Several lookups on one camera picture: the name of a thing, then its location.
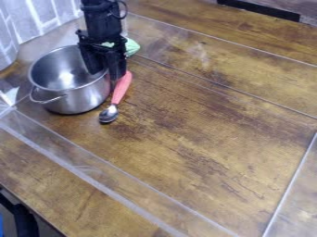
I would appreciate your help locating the black bar at back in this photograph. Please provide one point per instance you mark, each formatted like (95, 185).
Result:
(263, 10)

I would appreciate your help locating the black table leg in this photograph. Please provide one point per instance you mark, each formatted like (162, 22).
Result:
(25, 222)

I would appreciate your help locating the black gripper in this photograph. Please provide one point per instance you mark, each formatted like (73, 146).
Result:
(103, 16)

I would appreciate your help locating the red handled metal spoon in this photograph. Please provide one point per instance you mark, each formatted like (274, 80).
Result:
(109, 114)

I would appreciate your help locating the silver metal pot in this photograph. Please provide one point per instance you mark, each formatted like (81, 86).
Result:
(63, 86)

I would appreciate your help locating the clear acrylic tray wall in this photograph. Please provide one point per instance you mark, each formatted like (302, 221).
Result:
(215, 132)

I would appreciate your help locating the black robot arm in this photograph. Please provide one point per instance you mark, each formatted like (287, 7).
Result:
(101, 44)

